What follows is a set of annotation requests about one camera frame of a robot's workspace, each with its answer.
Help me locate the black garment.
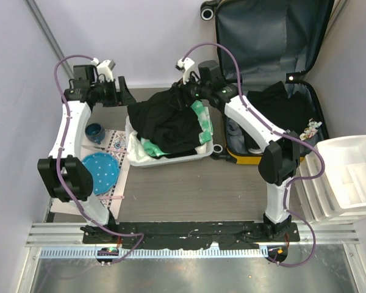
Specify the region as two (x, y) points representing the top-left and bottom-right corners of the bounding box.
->
(246, 81), (315, 134)
(157, 149), (199, 161)
(127, 83), (202, 154)

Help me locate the white blue round tin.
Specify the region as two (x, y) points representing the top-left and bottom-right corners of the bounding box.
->
(248, 148), (261, 154)

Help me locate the purple cable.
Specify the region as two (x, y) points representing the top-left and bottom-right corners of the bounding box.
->
(54, 54), (146, 265)
(181, 42), (326, 268)

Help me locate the blue dotted plate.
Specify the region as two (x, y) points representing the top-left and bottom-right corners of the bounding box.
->
(82, 152), (120, 195)

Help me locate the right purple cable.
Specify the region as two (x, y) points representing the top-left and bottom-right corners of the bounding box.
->
(181, 42), (326, 268)

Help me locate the yellow cartoon hard-shell suitcase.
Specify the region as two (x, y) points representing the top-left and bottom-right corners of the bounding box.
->
(200, 0), (334, 156)

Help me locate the patterned white placemat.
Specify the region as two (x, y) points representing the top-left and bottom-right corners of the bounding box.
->
(50, 128), (132, 217)

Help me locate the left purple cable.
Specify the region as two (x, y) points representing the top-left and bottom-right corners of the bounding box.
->
(54, 54), (146, 265)

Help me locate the floral patterned small pouch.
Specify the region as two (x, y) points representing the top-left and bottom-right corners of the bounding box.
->
(300, 118), (323, 141)

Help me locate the white perforated plastic basket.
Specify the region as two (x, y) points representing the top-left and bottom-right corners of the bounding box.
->
(124, 115), (216, 168)

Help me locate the aluminium rail frame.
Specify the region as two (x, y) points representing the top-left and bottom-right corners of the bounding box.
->
(26, 222), (359, 263)

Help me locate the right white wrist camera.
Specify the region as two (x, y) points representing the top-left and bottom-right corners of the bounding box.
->
(175, 57), (195, 84)

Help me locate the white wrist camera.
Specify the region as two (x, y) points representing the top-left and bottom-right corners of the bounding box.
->
(175, 57), (195, 84)
(91, 58), (115, 82)

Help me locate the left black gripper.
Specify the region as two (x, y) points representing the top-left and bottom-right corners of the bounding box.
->
(92, 77), (137, 108)

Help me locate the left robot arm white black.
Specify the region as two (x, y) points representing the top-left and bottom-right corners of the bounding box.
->
(37, 58), (135, 244)

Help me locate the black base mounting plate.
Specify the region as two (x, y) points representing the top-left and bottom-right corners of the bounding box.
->
(80, 221), (300, 250)

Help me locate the green white tie-dye shirt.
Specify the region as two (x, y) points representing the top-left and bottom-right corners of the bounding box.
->
(138, 101), (213, 159)

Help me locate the small blue cup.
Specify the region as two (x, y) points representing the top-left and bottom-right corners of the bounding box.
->
(85, 123), (106, 145)

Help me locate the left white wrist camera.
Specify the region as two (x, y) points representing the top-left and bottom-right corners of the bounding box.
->
(91, 58), (115, 82)

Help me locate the pink chopstick near edge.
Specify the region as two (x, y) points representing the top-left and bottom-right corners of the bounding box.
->
(98, 195), (125, 200)

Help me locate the pink chopstick near cup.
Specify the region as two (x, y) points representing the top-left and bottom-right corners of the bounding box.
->
(106, 148), (127, 153)

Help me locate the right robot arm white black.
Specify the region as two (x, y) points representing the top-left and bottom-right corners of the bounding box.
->
(127, 58), (300, 241)

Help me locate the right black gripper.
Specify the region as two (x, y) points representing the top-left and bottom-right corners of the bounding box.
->
(167, 71), (209, 112)

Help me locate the white compartment organizer tray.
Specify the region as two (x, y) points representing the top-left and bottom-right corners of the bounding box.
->
(295, 135), (366, 224)

